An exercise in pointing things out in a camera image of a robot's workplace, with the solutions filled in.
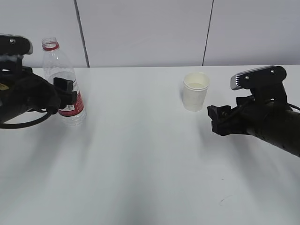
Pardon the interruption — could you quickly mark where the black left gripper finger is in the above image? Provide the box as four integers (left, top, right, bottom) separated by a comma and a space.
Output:
53, 77, 77, 110

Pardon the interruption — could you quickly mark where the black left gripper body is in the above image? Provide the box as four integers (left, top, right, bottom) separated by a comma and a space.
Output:
0, 68, 60, 117

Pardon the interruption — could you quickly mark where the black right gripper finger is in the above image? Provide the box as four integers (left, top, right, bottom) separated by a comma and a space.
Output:
207, 105, 232, 136

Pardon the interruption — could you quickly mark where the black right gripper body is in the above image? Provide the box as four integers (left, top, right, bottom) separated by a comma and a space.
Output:
230, 96, 288, 136

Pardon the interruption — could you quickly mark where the clear water bottle red label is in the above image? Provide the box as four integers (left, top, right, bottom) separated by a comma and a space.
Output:
41, 37, 86, 126

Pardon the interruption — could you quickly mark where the white paper cup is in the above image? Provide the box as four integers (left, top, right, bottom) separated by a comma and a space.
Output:
182, 72, 210, 112

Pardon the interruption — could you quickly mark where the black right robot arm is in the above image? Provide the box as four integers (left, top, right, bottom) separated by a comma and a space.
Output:
207, 96, 300, 157

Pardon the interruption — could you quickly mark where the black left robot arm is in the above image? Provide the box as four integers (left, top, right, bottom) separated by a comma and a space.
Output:
0, 67, 77, 129

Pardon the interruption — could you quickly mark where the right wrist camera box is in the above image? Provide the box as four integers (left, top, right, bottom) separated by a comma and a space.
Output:
230, 66, 287, 105

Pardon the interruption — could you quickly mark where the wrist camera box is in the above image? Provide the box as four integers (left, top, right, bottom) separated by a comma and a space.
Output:
230, 66, 287, 105
0, 34, 33, 71

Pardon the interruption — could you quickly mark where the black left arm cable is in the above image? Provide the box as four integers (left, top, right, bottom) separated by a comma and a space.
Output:
0, 106, 58, 129

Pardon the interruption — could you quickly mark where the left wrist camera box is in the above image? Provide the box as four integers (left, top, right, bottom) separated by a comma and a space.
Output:
0, 34, 33, 71

